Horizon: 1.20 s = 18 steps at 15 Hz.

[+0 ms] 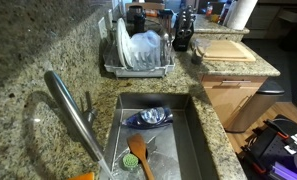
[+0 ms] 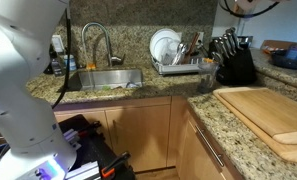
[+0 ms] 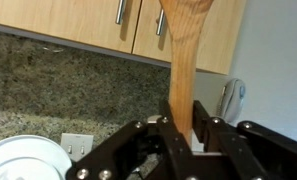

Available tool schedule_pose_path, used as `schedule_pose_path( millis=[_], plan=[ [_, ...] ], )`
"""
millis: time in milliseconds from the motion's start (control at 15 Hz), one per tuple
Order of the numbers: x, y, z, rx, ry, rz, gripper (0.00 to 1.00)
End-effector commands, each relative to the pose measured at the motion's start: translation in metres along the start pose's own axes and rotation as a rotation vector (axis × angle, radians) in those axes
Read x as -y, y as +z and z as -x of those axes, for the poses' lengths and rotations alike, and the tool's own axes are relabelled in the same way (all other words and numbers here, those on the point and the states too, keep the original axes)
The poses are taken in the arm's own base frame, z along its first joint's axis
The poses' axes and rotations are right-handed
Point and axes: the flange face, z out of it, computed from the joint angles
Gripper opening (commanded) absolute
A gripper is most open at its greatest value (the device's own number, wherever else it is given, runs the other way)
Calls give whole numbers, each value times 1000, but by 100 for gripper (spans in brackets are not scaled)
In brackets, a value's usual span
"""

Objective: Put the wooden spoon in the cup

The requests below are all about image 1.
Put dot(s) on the wooden spoon in sink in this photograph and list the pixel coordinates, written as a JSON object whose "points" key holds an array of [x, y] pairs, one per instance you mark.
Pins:
{"points": [[137, 146]]}

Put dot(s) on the clear glass cup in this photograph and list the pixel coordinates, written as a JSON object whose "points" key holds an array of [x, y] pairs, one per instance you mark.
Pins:
{"points": [[199, 47]]}

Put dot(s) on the blue dish wand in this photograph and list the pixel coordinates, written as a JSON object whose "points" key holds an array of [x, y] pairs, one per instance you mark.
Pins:
{"points": [[150, 118]]}

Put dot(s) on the clear plastic container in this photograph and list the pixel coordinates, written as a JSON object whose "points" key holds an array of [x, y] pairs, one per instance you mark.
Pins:
{"points": [[146, 50]]}

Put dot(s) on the white plate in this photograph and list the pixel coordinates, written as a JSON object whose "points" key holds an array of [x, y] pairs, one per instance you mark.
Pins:
{"points": [[123, 44]]}

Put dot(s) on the black knife block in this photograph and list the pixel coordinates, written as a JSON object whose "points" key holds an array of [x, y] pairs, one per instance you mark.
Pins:
{"points": [[184, 28]]}

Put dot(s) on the stainless steel sink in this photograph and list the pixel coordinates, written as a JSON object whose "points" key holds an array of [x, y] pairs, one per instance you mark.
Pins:
{"points": [[178, 151]]}

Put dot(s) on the green round scrubber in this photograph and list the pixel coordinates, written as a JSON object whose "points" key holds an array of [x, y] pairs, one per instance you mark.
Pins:
{"points": [[130, 161]]}

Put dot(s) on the black coffee grinder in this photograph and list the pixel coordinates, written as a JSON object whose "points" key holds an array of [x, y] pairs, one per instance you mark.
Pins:
{"points": [[136, 16]]}

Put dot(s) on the steel kitchen faucet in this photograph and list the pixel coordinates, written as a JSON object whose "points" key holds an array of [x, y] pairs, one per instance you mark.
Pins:
{"points": [[80, 124]]}

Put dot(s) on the small wooden cutting board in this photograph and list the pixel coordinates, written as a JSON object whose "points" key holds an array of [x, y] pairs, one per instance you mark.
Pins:
{"points": [[224, 49]]}

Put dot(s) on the white blue red container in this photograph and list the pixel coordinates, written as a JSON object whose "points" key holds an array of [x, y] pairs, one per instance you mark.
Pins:
{"points": [[209, 9]]}

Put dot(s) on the orange sponge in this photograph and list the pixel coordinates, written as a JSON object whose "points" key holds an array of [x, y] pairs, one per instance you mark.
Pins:
{"points": [[87, 176]]}

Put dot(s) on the steel trash can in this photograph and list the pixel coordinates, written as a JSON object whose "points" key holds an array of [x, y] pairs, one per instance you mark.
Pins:
{"points": [[269, 92]]}

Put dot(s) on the large wooden cutting board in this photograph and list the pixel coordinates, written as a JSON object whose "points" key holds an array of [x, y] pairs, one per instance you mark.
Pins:
{"points": [[249, 56]]}

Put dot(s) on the white paper towel roll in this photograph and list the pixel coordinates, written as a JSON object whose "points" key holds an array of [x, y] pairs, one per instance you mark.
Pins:
{"points": [[240, 13]]}

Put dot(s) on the black orange clamp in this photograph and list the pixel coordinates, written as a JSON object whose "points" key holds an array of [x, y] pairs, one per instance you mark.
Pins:
{"points": [[259, 142]]}

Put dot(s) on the steel drawer handle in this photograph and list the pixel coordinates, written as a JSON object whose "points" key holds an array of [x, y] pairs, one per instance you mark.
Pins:
{"points": [[236, 81]]}

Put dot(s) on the steel cabinet door handle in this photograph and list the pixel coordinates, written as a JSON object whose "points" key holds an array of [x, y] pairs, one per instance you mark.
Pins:
{"points": [[241, 103]]}

